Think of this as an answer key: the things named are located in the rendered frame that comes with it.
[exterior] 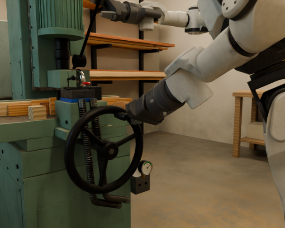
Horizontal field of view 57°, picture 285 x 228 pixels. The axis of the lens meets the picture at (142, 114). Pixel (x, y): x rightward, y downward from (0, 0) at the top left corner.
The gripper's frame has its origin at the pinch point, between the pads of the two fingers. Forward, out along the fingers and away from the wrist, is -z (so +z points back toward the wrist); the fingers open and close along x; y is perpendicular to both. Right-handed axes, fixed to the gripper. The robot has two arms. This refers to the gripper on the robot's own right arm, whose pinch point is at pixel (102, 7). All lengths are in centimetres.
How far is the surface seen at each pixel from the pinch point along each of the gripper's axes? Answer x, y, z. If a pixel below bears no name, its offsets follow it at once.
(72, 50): -9.6, 28.3, -1.9
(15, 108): 20, 35, -33
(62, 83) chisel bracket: 16.8, 25.3, -16.4
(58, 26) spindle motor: 4.8, 7.8, -18.0
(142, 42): -178, 123, 193
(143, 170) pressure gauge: 54, 41, 10
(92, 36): -175, 120, 109
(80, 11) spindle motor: 0.4, 3.1, -8.9
